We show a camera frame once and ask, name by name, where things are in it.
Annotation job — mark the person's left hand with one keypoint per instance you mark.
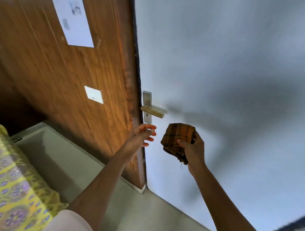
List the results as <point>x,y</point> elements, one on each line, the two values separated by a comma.
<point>135,141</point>

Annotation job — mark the person's right hand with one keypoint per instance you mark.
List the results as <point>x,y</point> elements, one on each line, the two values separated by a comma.
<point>195,152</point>

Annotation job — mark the person's left fingers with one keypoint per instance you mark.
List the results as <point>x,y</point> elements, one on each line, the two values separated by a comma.
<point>149,132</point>

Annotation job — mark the person's right thumb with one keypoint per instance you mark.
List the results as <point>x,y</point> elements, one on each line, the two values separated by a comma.
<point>184,142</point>

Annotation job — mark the brown checked cloth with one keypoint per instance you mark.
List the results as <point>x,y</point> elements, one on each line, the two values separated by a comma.
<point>176,134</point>

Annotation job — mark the person's left forearm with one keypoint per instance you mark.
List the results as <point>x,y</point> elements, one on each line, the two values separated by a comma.
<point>102,185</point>

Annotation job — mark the person's right forearm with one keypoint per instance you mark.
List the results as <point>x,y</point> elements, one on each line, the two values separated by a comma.
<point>219,202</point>

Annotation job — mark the small white sticker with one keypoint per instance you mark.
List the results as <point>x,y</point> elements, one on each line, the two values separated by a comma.
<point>94,94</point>

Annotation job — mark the brown wooden door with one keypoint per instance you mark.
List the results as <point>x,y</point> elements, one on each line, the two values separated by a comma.
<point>43,78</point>

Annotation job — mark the white sleeve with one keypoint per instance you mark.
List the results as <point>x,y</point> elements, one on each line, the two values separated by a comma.
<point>68,221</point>

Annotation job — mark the small metal floor latch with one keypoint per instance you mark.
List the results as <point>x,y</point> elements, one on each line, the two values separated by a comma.
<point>17,139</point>

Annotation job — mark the white printed paper sheet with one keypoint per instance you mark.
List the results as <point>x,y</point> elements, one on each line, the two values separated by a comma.
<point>75,22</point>

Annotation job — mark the dark blurred object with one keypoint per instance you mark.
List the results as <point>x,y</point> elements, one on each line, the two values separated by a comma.
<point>293,225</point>

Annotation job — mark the yellow patterned bed sheet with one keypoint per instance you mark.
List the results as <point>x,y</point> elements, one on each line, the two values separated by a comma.
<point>19,188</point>

